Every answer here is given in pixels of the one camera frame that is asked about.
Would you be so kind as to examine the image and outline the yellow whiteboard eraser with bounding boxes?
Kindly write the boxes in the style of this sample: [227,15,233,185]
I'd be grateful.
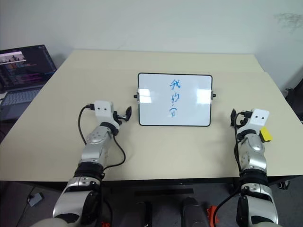
[259,127,273,143]

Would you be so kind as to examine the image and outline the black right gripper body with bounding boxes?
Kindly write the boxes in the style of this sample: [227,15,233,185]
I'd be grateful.
[236,109,253,125]

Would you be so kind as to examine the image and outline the grey power adapter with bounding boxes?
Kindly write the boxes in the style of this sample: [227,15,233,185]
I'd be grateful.
[27,192,45,208]

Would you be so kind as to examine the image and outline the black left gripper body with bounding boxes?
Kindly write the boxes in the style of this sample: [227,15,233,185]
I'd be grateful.
[112,110,127,124]

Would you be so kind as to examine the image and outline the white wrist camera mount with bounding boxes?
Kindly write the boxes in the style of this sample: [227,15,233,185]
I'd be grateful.
[238,108,271,133]
[94,100,114,126]

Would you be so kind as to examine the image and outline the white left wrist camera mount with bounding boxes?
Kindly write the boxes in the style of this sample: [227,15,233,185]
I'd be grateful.
[94,100,114,126]

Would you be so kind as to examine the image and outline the open grey laptop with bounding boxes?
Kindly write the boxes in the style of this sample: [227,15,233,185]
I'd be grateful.
[0,44,58,122]

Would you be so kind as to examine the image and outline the dark rounded shape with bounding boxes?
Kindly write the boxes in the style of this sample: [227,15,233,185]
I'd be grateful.
[180,197,209,227]

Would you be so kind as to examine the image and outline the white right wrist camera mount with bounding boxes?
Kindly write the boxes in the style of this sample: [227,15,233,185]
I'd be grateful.
[238,108,271,133]

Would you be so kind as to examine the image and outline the black chair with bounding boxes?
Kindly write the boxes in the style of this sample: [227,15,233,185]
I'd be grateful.
[285,78,303,122]

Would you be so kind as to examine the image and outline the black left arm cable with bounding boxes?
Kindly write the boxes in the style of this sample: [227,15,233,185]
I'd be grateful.
[78,103,126,170]

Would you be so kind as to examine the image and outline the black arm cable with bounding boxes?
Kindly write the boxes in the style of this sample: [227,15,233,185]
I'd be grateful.
[212,110,249,227]
[78,103,126,170]

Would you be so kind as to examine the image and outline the small black-framed whiteboard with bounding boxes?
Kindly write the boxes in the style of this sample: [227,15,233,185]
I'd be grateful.
[133,72,217,127]

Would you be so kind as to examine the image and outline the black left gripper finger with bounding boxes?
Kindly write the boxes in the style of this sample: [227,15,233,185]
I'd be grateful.
[124,106,133,122]

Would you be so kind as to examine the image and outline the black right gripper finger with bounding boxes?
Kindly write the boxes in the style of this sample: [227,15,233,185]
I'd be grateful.
[230,108,238,129]

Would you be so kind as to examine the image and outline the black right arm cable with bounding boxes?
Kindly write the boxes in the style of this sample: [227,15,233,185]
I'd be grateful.
[212,110,249,227]

